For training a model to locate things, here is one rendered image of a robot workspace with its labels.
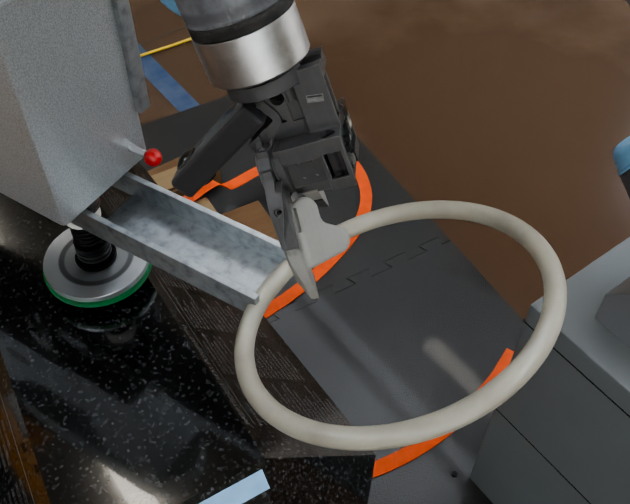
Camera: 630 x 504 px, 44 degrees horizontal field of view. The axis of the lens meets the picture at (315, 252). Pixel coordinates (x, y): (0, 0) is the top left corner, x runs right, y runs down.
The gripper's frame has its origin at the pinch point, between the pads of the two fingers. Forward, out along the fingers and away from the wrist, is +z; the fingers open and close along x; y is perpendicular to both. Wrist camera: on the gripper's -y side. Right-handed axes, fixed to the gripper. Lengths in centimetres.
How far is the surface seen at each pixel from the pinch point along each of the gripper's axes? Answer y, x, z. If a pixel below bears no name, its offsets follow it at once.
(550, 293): 21.8, 18.6, 28.4
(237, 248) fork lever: -27, 43, 27
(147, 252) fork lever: -40, 39, 21
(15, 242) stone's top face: -84, 68, 29
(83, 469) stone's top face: -60, 19, 48
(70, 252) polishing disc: -68, 60, 30
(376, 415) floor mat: -33, 96, 134
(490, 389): 12.4, 3.9, 28.5
